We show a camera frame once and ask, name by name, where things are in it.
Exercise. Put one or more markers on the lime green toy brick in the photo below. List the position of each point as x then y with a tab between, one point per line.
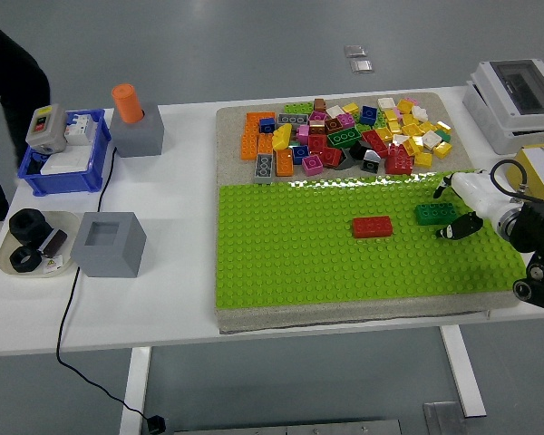
298	108

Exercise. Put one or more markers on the black plug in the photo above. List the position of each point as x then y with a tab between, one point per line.
156	423

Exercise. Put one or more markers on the grey-brown mat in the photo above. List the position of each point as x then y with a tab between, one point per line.
229	136

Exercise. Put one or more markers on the small grey metal plate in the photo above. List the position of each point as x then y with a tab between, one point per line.
444	419

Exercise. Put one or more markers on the magenta toy brick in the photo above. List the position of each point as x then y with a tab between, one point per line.
312	165
318	117
346	120

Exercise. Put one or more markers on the green studded baseplate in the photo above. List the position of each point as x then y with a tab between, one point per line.
299	244

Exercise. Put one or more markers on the grey toy brick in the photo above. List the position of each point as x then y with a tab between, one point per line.
293	119
263	168

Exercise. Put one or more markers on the white distribution box with window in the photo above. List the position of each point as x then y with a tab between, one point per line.
485	74

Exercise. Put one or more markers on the grey block with round socket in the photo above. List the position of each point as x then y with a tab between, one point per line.
138	138

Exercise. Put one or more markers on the brown toy brick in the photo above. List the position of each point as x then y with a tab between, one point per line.
321	105
333	126

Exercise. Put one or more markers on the person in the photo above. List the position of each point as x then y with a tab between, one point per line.
9	68

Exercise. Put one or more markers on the white junction box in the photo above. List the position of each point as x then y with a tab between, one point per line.
503	140

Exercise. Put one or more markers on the orange toy brick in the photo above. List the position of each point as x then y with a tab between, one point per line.
265	144
249	142
260	117
284	163

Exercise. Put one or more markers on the white table leg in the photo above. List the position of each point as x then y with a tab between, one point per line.
136	385
462	371

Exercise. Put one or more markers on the dark green toy brick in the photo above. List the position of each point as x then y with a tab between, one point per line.
435	214
343	138

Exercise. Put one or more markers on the white warning label card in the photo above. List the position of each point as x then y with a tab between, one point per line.
52	266

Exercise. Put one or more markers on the orange cylinder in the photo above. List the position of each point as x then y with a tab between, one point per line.
128	102

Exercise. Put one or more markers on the small black nut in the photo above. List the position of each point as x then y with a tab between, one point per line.
18	263

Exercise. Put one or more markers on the beige tray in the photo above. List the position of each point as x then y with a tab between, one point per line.
70	222

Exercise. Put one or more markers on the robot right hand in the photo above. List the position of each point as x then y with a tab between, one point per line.
476	195

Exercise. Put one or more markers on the large black nut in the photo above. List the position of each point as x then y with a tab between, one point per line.
27	226

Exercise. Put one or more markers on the yellow cardboard box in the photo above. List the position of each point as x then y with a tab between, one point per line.
541	181

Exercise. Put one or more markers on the black and white toy brick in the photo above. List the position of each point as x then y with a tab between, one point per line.
371	162

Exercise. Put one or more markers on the grey push-button switch box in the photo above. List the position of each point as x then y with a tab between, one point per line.
45	127

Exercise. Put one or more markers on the white circuit breaker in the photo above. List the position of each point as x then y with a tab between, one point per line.
78	129

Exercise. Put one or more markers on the white wall switch panel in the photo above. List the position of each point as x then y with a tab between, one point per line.
65	164

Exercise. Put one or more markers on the grey block with square recess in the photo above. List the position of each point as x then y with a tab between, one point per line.
104	258

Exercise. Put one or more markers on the black part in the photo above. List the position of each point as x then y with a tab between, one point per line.
35	164

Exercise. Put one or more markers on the large red toy brick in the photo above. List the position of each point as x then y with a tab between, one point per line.
399	161

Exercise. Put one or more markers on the pink toy brick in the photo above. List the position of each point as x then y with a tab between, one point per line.
303	133

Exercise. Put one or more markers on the yellow sloped toy brick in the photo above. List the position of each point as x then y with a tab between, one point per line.
282	138

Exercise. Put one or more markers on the blue plastic bin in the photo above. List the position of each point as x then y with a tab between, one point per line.
63	183

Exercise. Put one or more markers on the metal floor socket plate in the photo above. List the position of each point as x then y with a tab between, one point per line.
355	51
361	66

